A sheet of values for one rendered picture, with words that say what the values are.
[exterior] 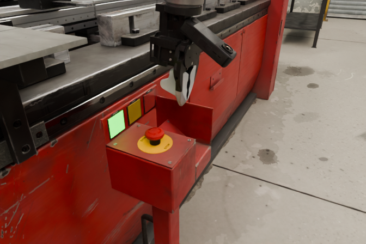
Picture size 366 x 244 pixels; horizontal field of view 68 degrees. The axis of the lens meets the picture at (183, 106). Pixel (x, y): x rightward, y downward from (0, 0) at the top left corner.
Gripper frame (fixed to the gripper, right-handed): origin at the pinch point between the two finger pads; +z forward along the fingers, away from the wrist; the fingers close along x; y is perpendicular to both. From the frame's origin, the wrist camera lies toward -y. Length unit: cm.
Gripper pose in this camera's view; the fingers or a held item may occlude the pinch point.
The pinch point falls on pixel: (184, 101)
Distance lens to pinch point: 60.2
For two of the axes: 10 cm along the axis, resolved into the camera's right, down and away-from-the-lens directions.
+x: -4.6, 4.1, -7.9
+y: -8.9, -2.8, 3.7
